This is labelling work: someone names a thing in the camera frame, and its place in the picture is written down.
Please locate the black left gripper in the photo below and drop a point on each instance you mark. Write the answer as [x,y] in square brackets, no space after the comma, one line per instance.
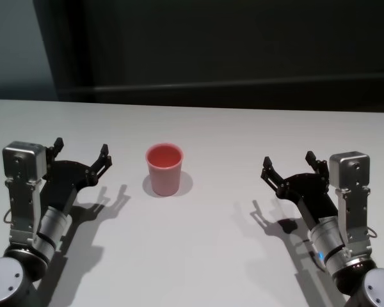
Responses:
[67,179]

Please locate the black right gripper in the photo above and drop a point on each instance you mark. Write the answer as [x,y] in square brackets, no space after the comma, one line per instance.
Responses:
[310,192]

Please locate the pink plastic cup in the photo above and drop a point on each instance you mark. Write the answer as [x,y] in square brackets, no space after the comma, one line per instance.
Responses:
[164,179]

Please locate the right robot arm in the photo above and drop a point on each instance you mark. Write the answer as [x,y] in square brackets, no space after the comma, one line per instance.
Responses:
[329,243]

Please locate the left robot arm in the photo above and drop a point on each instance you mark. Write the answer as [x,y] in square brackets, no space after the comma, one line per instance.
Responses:
[48,230]

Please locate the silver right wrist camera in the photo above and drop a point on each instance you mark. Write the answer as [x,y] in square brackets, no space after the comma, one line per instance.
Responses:
[350,169]

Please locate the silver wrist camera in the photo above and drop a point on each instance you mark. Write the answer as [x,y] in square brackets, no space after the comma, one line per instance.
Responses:
[22,163]
[350,169]

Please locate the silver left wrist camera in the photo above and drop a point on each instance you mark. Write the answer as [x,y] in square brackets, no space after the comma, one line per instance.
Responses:
[22,163]

